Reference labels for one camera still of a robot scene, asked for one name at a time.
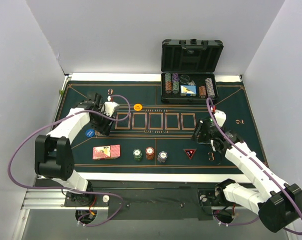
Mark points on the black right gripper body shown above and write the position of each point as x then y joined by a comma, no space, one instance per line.
200,130

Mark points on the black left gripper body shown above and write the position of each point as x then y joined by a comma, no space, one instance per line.
104,122

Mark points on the blue small blind button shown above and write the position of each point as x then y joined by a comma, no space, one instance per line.
90,133

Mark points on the orange big blind button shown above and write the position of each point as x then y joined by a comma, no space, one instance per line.
137,107

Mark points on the green poker chip stack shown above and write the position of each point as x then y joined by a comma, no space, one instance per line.
137,155

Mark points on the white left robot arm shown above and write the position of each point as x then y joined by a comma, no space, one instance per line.
53,154

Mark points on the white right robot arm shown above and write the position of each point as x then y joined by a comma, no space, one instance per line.
276,202

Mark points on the red playing card deck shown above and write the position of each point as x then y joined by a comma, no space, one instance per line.
106,152

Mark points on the orange chip row in case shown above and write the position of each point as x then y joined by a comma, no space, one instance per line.
202,92

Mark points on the purple chip row in case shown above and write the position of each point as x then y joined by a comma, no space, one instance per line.
210,88

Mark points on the blue boxed card deck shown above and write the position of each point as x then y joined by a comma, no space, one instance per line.
188,90

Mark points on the black dealer button in case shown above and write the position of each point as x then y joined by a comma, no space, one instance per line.
184,79

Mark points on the blue poker chip stack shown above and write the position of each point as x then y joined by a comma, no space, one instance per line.
162,157

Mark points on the dark green poker table mat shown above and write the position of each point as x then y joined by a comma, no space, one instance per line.
163,126

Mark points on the green orange chip row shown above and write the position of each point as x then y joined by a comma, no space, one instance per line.
168,83

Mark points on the red poker chip stack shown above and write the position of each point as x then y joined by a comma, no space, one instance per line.
149,153

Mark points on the black poker chip case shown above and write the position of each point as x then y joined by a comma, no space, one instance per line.
196,58

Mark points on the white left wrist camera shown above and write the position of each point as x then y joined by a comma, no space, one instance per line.
109,107

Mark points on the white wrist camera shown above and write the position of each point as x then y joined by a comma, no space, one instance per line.
220,117
109,107

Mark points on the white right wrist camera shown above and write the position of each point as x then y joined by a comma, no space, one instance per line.
220,117

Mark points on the aluminium front rail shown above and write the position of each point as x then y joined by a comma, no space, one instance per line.
54,197

